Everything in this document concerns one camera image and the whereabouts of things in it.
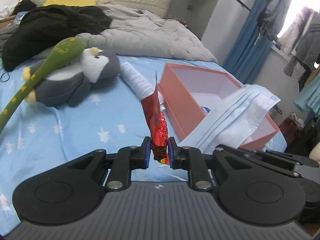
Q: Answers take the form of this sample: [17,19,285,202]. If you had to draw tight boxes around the black clothing pile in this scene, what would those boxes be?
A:
[1,5,112,72]

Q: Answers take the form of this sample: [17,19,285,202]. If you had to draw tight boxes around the red foil snack packet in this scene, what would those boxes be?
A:
[141,80,169,165]

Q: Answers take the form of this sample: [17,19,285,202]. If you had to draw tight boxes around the green plush stick toy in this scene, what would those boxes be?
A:
[1,37,85,132]

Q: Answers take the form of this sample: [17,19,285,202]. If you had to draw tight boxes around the yellow pillow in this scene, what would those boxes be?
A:
[43,0,97,7]

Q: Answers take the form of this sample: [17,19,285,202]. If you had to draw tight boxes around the blue star bedsheet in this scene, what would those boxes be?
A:
[0,55,287,230]

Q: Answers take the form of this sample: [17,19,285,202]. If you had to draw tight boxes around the blue curtain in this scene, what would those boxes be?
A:
[222,0,271,84]

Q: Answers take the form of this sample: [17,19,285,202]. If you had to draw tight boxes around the blue plastic tissue pack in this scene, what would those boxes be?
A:
[201,106,210,115]

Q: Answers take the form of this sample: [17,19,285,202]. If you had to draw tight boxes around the grey penguin plush toy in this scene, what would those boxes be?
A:
[24,47,120,107]

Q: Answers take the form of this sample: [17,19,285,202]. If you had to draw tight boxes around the white towel roll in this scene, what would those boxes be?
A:
[120,62,166,113]

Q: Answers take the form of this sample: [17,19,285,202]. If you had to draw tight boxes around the pink cardboard box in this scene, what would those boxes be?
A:
[157,62,281,152]

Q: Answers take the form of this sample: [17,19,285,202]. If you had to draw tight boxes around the white face mask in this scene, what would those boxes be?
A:
[179,85,280,154]

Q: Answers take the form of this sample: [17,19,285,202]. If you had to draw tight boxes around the hanging clothes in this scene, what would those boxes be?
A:
[257,0,320,116]

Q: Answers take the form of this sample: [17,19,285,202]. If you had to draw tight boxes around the grey duvet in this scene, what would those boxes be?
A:
[77,3,218,63]

